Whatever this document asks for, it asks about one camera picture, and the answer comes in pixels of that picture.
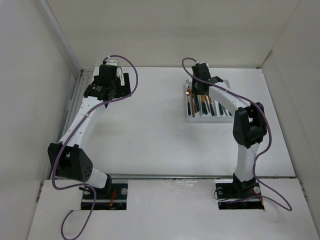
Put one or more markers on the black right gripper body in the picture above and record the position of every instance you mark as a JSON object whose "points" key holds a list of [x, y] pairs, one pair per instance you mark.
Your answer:
{"points": [[195, 89]]}

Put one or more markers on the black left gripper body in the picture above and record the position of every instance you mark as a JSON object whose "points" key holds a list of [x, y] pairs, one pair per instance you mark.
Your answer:
{"points": [[119, 89]]}

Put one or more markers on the gold fork green handle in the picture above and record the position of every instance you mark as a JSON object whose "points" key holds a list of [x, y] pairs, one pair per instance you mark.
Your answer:
{"points": [[188, 97], [197, 105]]}

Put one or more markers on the rose gold fork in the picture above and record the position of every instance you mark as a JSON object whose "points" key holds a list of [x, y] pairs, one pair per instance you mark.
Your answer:
{"points": [[193, 107]]}

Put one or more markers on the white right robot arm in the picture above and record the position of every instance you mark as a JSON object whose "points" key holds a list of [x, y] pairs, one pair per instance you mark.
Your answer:
{"points": [[248, 131]]}

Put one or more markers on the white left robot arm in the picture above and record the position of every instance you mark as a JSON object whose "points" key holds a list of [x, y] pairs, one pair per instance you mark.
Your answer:
{"points": [[67, 157]]}

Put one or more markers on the white three-compartment cutlery tray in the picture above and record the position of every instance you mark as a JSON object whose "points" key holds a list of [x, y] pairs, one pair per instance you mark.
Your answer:
{"points": [[202, 118]]}

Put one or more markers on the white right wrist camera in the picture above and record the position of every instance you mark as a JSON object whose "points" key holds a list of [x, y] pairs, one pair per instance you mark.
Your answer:
{"points": [[202, 62]]}

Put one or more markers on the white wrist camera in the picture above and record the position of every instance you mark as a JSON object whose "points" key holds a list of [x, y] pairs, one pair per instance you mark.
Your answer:
{"points": [[202, 62], [111, 62]]}

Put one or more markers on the aluminium rail frame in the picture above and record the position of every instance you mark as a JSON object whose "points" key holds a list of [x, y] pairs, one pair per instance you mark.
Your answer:
{"points": [[75, 91]]}

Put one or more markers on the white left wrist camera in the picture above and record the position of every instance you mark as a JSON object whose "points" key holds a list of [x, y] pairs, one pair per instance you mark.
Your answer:
{"points": [[111, 62]]}

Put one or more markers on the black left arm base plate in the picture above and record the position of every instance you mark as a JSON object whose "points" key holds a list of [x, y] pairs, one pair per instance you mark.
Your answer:
{"points": [[115, 199]]}

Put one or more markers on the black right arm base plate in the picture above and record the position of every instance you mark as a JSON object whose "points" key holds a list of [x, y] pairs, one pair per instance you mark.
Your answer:
{"points": [[229, 198]]}

